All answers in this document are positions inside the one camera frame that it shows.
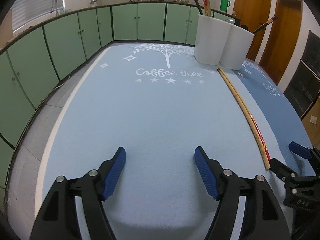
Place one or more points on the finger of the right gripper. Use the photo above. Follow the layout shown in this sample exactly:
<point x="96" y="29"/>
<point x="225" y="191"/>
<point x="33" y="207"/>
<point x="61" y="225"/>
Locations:
<point x="281" y="170"/>
<point x="299" y="150"/>

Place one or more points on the brown wooden door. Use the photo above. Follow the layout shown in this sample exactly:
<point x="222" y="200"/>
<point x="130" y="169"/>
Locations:
<point x="252" y="13"/>
<point x="282" y="38"/>

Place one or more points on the red-tipped wooden chopstick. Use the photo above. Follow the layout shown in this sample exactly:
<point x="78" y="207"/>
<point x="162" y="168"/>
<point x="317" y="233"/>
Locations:
<point x="260" y="136"/>

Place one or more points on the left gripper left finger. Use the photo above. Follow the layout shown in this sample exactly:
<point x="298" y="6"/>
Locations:
<point x="57" y="217"/>

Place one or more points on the light blue coffee tree mat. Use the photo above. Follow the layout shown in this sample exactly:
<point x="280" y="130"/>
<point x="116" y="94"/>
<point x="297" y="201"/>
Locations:
<point x="159" y="111"/>

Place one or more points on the darker blue mat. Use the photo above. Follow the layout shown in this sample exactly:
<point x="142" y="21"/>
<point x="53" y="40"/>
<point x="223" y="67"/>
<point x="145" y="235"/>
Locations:
<point x="281" y="116"/>

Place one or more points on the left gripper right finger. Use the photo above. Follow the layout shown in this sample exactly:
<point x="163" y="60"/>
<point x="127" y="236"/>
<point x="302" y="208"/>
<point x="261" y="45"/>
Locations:
<point x="263" y="216"/>

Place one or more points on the white utensil holder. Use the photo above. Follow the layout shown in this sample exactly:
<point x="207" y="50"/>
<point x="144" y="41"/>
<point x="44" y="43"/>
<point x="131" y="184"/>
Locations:
<point x="219" y="42"/>

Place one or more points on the kitchen faucet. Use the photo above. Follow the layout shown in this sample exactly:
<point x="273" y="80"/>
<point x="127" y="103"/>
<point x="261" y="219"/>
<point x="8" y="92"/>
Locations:
<point x="54" y="7"/>

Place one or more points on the green lower kitchen cabinets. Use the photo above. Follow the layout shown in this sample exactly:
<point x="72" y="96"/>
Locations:
<point x="35" y="62"/>

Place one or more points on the black appliance with green light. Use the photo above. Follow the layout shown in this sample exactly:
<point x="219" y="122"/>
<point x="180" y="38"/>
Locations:
<point x="303" y="89"/>

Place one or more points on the window blind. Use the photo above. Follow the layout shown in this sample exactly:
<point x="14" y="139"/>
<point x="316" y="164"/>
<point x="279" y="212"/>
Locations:
<point x="24" y="11"/>

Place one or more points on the cardboard box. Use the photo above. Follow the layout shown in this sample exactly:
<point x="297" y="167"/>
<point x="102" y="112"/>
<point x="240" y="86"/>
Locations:
<point x="311" y="124"/>

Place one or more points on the black chopstick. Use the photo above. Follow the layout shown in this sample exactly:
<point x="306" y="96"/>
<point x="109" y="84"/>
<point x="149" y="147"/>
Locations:
<point x="195" y="0"/>

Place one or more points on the green thermos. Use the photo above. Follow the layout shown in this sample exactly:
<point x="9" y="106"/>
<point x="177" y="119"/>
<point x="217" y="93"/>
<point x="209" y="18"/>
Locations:
<point x="224" y="5"/>

